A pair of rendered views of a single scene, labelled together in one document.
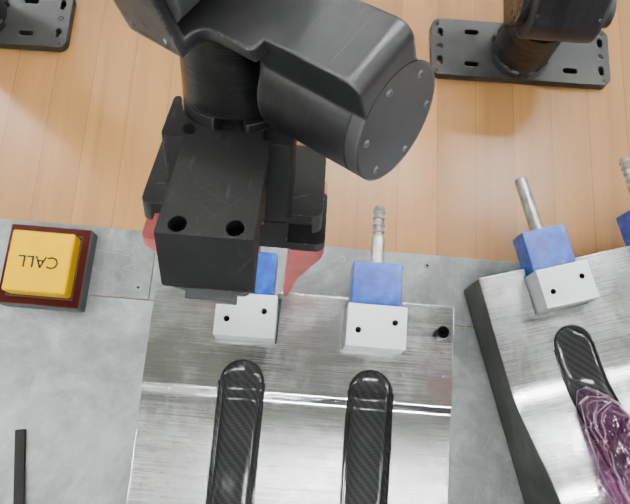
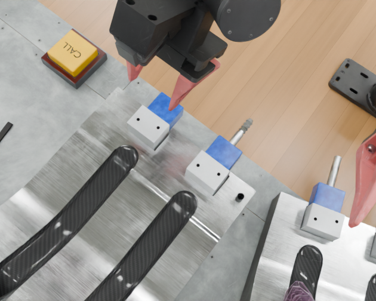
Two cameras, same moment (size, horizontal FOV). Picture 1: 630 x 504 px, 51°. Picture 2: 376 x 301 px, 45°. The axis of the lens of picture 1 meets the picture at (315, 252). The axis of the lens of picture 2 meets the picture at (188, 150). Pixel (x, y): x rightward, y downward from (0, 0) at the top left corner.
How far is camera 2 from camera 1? 0.17 m
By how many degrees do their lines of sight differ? 10
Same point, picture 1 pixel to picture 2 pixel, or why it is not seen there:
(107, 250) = (107, 68)
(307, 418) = (144, 194)
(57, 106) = not seen: outside the picture
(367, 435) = (169, 224)
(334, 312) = (193, 154)
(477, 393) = (243, 255)
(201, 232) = (137, 9)
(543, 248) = (326, 196)
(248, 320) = (147, 126)
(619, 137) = not seen: outside the picture
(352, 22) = not seen: outside the picture
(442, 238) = (279, 167)
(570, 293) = (324, 226)
